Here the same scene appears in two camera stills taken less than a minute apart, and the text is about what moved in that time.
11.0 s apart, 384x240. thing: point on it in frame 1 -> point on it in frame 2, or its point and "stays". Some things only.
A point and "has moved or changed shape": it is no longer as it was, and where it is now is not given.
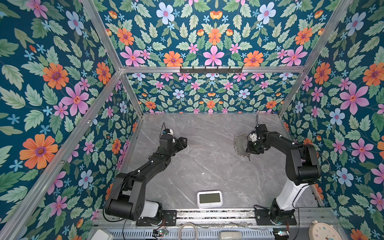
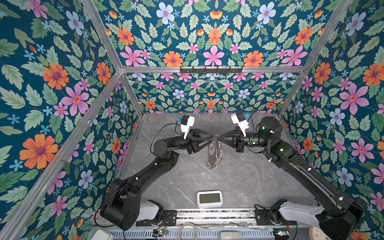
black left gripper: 180,144 -> 192,142
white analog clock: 322,231 stays
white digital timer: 209,199 stays
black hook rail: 211,71 stays
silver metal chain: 240,143 has moved or changed shape
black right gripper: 250,149 -> 237,142
